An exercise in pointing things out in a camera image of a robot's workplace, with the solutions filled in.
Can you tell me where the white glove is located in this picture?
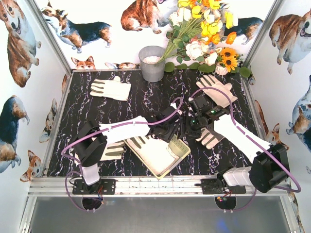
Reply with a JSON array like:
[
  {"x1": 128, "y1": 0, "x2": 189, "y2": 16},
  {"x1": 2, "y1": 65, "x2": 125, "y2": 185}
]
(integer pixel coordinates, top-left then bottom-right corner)
[
  {"x1": 196, "y1": 74, "x2": 238, "y2": 108},
  {"x1": 100, "y1": 141, "x2": 125, "y2": 161},
  {"x1": 90, "y1": 76, "x2": 131, "y2": 101},
  {"x1": 195, "y1": 128, "x2": 224, "y2": 150},
  {"x1": 125, "y1": 136, "x2": 179, "y2": 176}
]

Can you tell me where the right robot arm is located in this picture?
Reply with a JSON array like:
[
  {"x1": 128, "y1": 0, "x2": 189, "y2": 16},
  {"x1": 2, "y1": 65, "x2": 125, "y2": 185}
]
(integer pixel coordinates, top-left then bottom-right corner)
[{"x1": 187, "y1": 96, "x2": 290, "y2": 193}]

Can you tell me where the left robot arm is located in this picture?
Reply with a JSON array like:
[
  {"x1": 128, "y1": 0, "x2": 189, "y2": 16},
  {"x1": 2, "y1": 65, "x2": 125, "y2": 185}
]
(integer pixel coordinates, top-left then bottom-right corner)
[{"x1": 68, "y1": 100, "x2": 183, "y2": 186}]

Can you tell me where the pale green storage basket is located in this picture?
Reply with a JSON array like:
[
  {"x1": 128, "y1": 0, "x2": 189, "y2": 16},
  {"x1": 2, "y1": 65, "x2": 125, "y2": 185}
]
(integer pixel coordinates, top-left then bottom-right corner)
[{"x1": 124, "y1": 135, "x2": 190, "y2": 180}]

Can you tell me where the sunflower pot white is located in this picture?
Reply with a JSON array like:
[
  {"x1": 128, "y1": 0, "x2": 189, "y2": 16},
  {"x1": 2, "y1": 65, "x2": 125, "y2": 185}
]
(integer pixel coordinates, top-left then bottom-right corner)
[{"x1": 214, "y1": 47, "x2": 243, "y2": 75}]

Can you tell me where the grey bucket with gravel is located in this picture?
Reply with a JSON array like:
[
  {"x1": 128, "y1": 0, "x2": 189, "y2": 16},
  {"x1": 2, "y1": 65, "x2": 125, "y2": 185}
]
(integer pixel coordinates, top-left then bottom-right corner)
[{"x1": 138, "y1": 46, "x2": 165, "y2": 83}]

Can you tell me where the artificial flower bouquet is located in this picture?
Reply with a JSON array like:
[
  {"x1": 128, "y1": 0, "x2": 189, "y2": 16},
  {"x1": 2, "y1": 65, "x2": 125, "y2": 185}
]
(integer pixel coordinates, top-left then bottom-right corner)
[{"x1": 158, "y1": 0, "x2": 238, "y2": 65}]

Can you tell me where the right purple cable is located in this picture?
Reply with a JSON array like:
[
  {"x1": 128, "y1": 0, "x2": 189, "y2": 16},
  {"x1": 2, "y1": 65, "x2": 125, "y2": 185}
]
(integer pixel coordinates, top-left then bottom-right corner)
[{"x1": 188, "y1": 87, "x2": 302, "y2": 212}]

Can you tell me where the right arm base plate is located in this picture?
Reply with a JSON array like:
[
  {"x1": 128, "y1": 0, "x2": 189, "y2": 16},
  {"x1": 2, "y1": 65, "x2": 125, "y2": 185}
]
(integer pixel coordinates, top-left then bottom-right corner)
[{"x1": 198, "y1": 179, "x2": 246, "y2": 194}]

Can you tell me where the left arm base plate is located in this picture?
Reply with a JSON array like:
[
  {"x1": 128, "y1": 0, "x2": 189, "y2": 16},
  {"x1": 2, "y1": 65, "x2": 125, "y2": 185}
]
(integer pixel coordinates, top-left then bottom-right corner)
[{"x1": 72, "y1": 179, "x2": 116, "y2": 195}]

